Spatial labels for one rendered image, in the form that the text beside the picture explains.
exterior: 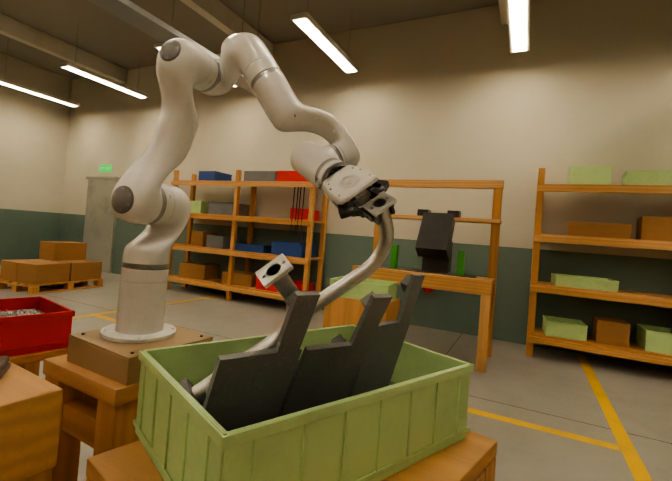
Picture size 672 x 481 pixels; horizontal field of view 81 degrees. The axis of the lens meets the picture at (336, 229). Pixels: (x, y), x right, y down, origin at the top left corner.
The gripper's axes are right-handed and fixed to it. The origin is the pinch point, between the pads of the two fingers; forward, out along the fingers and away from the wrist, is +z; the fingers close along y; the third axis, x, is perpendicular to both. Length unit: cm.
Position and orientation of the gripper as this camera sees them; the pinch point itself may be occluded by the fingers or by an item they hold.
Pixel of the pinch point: (379, 209)
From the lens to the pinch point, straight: 79.9
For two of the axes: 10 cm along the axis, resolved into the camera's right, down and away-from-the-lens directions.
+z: 5.4, 4.7, -7.0
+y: 7.9, -5.6, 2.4
